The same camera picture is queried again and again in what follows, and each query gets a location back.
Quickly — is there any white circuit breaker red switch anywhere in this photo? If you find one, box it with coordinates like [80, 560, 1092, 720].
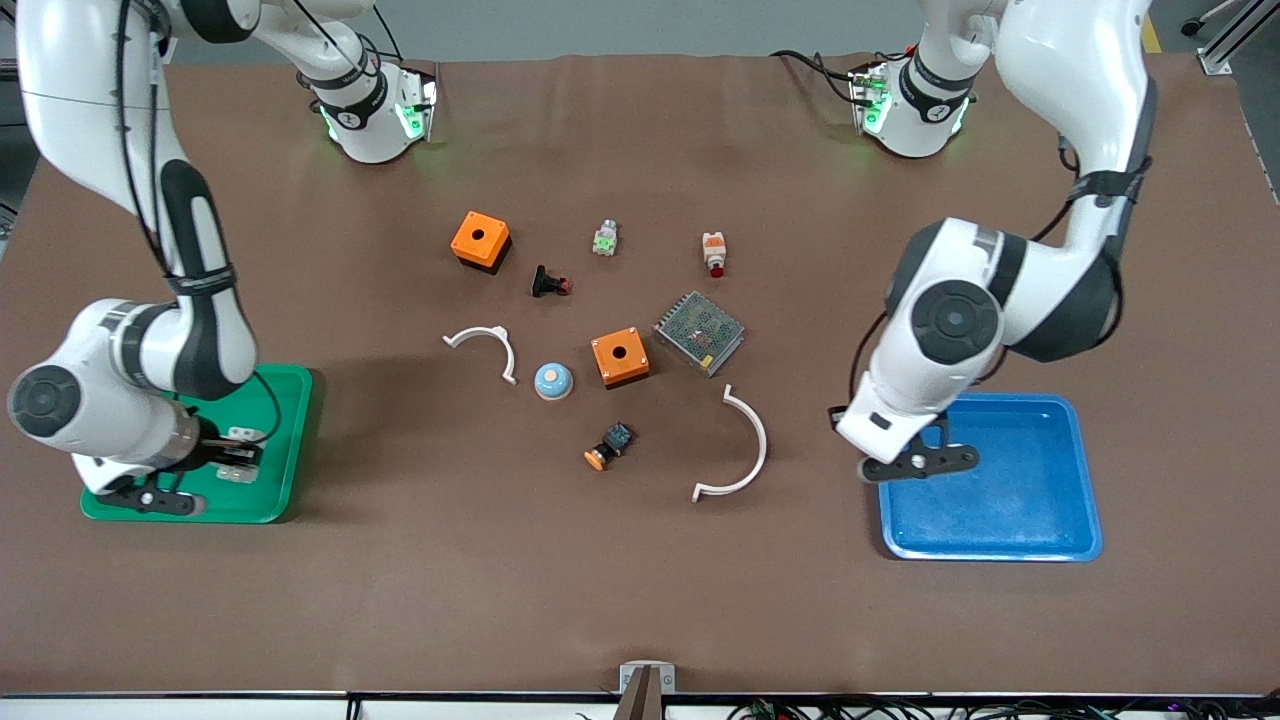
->
[216, 427, 267, 485]

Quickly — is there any green plastic tray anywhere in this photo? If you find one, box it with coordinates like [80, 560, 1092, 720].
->
[79, 362, 314, 525]

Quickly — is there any blue plastic tray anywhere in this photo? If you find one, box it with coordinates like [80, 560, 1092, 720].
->
[872, 392, 1104, 563]

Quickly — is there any large white pipe clamp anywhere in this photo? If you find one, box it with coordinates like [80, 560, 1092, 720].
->
[691, 384, 769, 504]

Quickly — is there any small white pipe clamp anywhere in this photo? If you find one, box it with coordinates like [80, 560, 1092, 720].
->
[442, 325, 519, 386]

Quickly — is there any metal mesh power supply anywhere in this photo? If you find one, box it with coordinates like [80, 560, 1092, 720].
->
[653, 290, 746, 378]

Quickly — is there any orange button box black base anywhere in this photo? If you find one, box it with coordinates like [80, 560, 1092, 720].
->
[450, 210, 513, 275]
[590, 326, 651, 390]

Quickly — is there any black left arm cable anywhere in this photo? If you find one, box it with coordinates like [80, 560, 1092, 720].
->
[848, 135, 1151, 411]

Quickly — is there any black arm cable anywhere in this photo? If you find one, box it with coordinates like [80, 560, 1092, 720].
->
[112, 0, 283, 446]
[848, 135, 1151, 411]

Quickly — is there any orange button blue body switch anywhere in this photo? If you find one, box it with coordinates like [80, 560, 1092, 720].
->
[583, 421, 635, 473]

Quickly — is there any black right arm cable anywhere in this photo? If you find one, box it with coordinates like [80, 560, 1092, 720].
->
[112, 0, 283, 446]

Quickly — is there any grey metal bracket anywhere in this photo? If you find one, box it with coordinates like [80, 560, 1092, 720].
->
[618, 660, 677, 720]

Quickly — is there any black left base cable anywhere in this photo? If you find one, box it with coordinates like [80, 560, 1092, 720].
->
[770, 48, 871, 101]

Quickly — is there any black base cable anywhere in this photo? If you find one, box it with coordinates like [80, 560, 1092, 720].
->
[370, 0, 406, 61]
[770, 48, 871, 101]

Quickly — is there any black right base cable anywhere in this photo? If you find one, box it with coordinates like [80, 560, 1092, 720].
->
[370, 0, 406, 61]

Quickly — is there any aluminium frame profile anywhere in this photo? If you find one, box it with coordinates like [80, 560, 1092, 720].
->
[1180, 0, 1280, 76]

